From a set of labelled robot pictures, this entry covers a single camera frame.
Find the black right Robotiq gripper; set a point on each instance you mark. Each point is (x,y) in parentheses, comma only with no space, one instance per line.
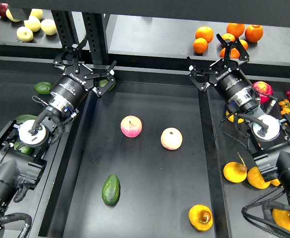
(226,76)

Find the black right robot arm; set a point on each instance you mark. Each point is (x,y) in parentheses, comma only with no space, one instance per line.
(268,137)

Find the black right tray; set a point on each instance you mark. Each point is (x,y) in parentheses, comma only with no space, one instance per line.
(223,143)

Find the green avocado of cluster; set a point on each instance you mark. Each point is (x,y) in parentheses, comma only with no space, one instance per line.
(20,147)
(25,117)

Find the pink red apple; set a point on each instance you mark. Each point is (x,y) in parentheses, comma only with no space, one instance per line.
(131,126)

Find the yellow pear with long stem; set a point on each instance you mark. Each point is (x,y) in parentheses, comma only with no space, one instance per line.
(235,172)

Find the black centre tray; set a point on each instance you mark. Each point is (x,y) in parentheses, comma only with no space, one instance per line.
(158,186)

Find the orange top right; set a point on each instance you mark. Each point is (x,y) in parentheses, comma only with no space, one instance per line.
(253,33)

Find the pale yellow pear front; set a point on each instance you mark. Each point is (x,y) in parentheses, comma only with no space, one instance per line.
(24,34)

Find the pale yellow pear top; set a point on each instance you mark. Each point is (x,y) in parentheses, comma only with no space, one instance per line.
(38,13)

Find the orange far left top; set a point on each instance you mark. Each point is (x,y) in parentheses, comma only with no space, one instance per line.
(205,32)

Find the green avocado upper of cluster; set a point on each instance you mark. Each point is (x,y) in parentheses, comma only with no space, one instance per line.
(25,117)

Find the orange top centre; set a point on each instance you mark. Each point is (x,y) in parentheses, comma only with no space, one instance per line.
(236,29)

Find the black perforated rack post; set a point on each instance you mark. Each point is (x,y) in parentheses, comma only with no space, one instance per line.
(65,27)
(96,36)

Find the pale peach apple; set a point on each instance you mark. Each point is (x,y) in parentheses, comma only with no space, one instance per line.
(171,138)

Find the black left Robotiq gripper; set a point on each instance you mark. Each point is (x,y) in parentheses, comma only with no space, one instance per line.
(72,87)

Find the green avocado far left tray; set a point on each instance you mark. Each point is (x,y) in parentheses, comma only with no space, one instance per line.
(43,88)

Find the black left tray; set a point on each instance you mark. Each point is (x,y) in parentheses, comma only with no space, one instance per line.
(49,204)

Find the orange front of group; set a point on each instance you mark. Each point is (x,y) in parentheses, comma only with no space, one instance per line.
(234,53)

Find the dark red apple on shelf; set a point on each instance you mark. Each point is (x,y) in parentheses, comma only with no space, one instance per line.
(3,9)

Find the orange right of centre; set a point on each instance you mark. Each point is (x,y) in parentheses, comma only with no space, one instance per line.
(244,44)

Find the pale yellow pear middle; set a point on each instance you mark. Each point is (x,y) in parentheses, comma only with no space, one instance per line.
(33,23)

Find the black perforated rack post left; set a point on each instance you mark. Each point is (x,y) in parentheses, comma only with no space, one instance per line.
(65,27)

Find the orange far left bottom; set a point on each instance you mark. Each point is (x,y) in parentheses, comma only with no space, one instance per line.
(200,45)

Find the small orange centre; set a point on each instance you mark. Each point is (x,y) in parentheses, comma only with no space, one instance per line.
(227,37)

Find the green avocado lower of cluster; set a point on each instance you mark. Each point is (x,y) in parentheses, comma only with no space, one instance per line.
(20,147)

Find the yellow pear middle right tray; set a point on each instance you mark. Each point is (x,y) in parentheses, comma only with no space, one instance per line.
(255,178)

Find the black tray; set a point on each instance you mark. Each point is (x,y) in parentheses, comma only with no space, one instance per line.
(49,204)
(223,143)
(158,186)

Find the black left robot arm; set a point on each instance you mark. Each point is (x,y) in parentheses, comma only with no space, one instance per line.
(19,172)

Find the pale yellow pear under label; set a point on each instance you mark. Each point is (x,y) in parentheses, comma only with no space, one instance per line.
(10,17)

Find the red apple right tray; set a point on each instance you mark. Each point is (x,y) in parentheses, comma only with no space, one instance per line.
(264,90)

